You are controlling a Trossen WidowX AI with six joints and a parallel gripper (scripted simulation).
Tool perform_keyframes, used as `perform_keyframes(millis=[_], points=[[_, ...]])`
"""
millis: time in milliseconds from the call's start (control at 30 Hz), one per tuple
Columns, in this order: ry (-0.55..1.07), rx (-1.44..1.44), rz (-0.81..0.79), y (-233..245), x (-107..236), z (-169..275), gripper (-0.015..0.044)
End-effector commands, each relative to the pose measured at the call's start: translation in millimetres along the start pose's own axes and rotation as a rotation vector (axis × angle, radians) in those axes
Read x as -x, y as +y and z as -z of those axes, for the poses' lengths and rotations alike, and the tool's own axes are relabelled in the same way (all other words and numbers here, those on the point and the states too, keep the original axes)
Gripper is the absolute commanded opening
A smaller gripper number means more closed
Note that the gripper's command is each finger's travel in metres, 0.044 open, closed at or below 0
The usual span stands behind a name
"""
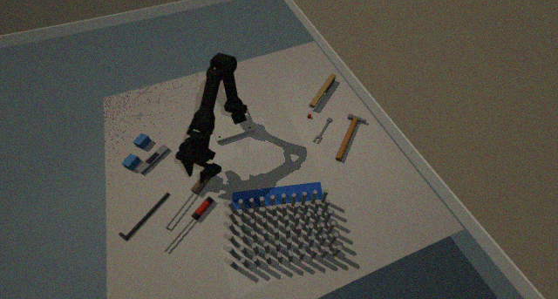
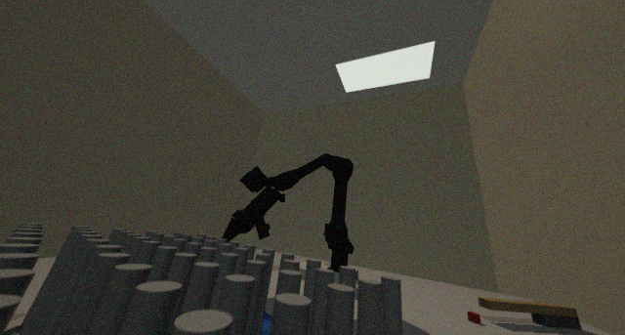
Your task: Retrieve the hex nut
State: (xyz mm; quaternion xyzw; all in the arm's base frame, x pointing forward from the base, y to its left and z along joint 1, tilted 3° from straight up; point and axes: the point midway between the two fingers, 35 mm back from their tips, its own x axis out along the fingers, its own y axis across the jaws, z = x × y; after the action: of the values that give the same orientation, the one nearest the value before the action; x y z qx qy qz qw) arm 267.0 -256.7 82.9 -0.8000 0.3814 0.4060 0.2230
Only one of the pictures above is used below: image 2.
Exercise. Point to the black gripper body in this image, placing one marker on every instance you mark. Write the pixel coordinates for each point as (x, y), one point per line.
(252, 211)

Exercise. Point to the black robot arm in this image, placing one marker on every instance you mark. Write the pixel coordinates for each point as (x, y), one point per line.
(336, 232)

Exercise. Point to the blue flat strip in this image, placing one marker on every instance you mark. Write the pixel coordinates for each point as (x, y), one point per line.
(267, 324)

